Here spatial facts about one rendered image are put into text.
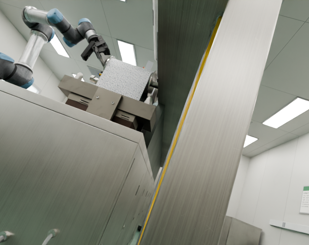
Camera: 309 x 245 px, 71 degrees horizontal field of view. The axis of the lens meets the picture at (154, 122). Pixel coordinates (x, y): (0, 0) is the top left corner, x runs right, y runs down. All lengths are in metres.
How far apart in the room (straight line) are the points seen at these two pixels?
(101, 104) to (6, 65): 0.80
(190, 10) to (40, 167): 0.64
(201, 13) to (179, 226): 0.48
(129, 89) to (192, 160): 0.92
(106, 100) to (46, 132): 0.23
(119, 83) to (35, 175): 0.58
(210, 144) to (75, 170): 0.60
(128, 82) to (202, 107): 0.92
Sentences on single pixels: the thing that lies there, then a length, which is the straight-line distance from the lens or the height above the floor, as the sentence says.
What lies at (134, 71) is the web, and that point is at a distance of 1.15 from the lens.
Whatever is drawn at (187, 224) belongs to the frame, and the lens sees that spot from 0.20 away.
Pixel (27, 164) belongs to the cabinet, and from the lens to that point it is 0.83.
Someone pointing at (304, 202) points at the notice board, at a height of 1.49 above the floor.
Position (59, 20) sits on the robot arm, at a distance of 1.40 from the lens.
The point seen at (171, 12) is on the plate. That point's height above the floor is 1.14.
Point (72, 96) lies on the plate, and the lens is 0.93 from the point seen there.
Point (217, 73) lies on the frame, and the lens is 0.24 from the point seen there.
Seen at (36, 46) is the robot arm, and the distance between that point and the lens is 1.70.
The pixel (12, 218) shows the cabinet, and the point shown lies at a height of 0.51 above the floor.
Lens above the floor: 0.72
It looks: 18 degrees up
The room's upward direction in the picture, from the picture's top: 22 degrees clockwise
